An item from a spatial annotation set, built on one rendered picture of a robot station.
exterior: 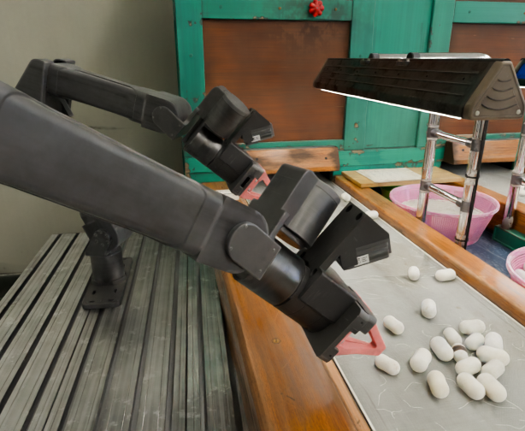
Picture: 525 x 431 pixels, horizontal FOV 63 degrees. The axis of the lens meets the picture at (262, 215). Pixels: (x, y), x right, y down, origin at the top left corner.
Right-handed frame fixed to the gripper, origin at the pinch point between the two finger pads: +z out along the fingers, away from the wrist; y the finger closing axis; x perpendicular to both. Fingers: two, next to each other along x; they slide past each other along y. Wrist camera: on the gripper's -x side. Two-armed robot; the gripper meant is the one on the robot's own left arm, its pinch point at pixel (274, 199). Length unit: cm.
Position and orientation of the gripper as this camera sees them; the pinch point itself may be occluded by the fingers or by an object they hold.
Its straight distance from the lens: 83.0
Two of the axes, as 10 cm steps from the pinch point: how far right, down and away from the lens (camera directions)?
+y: -2.0, -3.4, 9.2
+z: 7.5, 5.5, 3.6
